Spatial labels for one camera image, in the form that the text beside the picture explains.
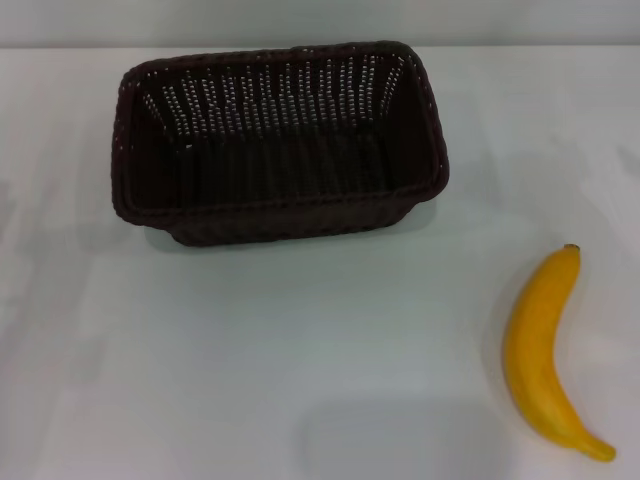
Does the yellow banana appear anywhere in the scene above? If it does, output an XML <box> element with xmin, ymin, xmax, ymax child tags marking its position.
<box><xmin>503</xmin><ymin>243</ymin><xmax>618</xmax><ymax>463</ymax></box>

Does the dark brown woven basket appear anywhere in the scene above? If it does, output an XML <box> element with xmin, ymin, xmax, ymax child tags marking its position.
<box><xmin>110</xmin><ymin>39</ymin><xmax>451</xmax><ymax>247</ymax></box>

